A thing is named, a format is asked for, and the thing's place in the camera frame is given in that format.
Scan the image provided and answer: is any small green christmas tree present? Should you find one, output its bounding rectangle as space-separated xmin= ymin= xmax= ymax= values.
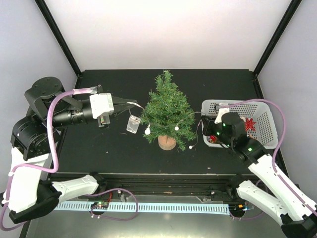
xmin=141 ymin=70 xmax=197 ymax=151

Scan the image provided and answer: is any white slotted cable duct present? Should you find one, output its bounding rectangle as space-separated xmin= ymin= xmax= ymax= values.
xmin=55 ymin=201 xmax=229 ymax=215

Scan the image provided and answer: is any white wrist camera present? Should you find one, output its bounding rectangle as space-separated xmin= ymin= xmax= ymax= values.
xmin=89 ymin=93 xmax=114 ymax=119
xmin=214 ymin=103 xmax=230 ymax=124

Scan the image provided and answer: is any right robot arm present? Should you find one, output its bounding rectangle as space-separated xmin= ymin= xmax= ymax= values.
xmin=202 ymin=112 xmax=317 ymax=238

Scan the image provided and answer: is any clear battery box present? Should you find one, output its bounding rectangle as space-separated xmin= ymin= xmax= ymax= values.
xmin=126 ymin=115 xmax=141 ymax=134

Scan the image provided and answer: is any red star ornament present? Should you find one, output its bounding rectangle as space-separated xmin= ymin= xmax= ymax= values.
xmin=245 ymin=118 xmax=256 ymax=131

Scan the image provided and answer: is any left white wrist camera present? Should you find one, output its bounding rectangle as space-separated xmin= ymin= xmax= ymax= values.
xmin=89 ymin=93 xmax=114 ymax=119

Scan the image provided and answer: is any white perforated plastic basket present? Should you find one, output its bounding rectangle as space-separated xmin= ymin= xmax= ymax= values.
xmin=201 ymin=100 xmax=278 ymax=149

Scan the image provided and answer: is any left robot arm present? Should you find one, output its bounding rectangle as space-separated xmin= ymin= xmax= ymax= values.
xmin=0 ymin=77 xmax=137 ymax=227

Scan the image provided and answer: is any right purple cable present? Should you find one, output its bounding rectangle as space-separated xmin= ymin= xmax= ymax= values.
xmin=224 ymin=98 xmax=317 ymax=216

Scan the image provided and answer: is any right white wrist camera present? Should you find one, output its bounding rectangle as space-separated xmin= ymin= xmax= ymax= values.
xmin=214 ymin=103 xmax=230 ymax=124

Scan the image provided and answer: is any black frame post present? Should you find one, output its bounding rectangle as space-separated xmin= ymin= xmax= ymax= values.
xmin=35 ymin=0 xmax=82 ymax=77
xmin=253 ymin=0 xmax=302 ymax=77

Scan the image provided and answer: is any wooden tree base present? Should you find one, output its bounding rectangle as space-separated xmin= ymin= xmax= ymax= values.
xmin=158 ymin=135 xmax=177 ymax=151

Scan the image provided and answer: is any white bulb light string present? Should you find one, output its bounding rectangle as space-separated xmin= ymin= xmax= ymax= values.
xmin=125 ymin=101 xmax=206 ymax=150

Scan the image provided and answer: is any right black frame post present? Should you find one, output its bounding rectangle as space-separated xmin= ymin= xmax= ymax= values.
xmin=253 ymin=0 xmax=302 ymax=77

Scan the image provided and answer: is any left black frame post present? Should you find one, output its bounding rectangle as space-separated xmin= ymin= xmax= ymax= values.
xmin=35 ymin=0 xmax=82 ymax=77

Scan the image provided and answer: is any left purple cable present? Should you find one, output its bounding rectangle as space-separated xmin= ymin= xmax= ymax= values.
xmin=0 ymin=87 xmax=99 ymax=231

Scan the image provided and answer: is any purple cable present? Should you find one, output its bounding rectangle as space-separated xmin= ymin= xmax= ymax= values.
xmin=224 ymin=98 xmax=317 ymax=216
xmin=0 ymin=87 xmax=99 ymax=231

